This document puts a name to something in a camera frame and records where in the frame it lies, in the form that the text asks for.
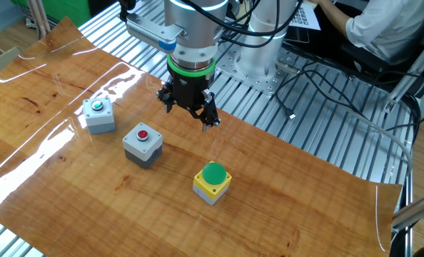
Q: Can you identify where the printed marker paper sheet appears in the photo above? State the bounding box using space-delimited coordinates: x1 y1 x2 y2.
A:
288 2 322 31

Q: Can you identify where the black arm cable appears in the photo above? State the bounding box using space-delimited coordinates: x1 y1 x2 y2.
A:
179 0 304 49

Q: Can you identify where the yellow green mushroom-button box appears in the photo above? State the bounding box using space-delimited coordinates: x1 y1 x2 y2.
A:
192 161 233 206

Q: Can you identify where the wooden post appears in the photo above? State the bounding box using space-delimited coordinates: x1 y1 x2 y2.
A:
31 0 51 37

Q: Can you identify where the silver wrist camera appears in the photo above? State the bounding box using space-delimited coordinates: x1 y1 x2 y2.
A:
125 13 186 54

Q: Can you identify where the light grey green-button box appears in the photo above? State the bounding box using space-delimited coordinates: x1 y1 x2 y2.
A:
82 96 116 136

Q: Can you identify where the grey translucent hose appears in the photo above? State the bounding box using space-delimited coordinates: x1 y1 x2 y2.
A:
340 109 415 172

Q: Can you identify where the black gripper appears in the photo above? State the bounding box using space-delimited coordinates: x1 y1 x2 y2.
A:
157 71 221 133

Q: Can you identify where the brown cardboard box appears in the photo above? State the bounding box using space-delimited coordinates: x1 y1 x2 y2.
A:
0 38 22 85

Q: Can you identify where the black USB cable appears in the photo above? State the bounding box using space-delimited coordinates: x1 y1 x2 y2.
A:
274 69 368 121

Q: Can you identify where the grey red-button box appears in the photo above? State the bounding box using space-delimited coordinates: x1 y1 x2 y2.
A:
121 122 163 170

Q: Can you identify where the green panel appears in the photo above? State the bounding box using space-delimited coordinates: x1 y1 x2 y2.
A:
11 0 91 28

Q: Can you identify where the bare person forearm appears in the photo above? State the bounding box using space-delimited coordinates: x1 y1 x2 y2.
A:
315 0 358 39

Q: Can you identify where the person in white shirt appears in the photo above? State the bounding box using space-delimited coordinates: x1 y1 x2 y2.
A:
345 0 424 67

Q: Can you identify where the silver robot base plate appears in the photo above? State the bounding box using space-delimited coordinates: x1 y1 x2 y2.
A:
215 46 296 96

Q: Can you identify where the aluminium profile beam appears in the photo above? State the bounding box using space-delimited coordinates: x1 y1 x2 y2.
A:
391 184 424 230
382 34 424 114

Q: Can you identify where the wood-grain table mat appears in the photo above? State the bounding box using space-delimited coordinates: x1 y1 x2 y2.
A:
0 16 403 257

